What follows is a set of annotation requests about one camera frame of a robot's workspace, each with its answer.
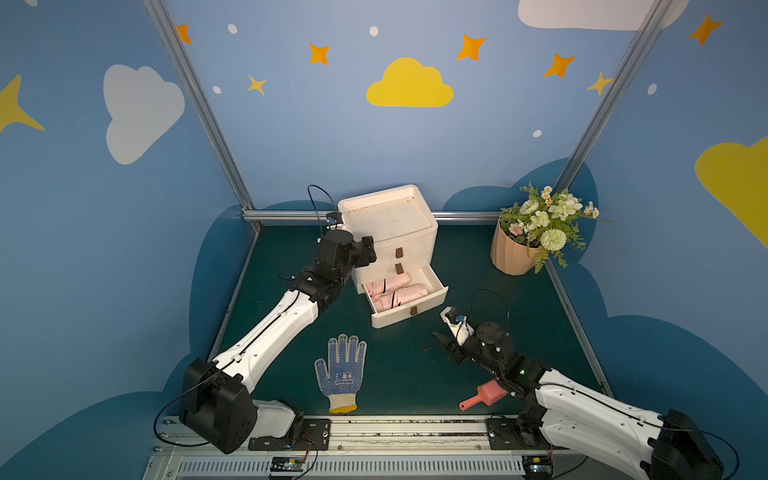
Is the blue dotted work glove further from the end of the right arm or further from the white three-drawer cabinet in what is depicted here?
the end of the right arm

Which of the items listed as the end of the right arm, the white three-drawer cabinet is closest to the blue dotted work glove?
the white three-drawer cabinet

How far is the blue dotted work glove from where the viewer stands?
80 centimetres

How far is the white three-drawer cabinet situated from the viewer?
2.95 ft

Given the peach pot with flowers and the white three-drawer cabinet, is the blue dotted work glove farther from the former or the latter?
the peach pot with flowers

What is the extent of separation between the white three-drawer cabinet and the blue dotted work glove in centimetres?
11

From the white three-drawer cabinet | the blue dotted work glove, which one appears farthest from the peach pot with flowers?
the blue dotted work glove
